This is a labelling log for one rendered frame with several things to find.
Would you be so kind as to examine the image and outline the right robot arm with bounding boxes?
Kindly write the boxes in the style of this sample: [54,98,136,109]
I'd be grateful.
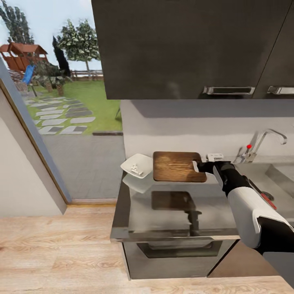
[197,153,294,289]

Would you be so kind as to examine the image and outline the cutting board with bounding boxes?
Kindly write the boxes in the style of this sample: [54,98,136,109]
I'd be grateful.
[153,151,207,183]

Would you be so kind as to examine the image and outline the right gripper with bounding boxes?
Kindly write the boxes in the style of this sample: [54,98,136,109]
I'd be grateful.
[197,162,213,173]

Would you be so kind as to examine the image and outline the parer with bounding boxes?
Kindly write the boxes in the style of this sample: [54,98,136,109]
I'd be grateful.
[249,180,277,209]

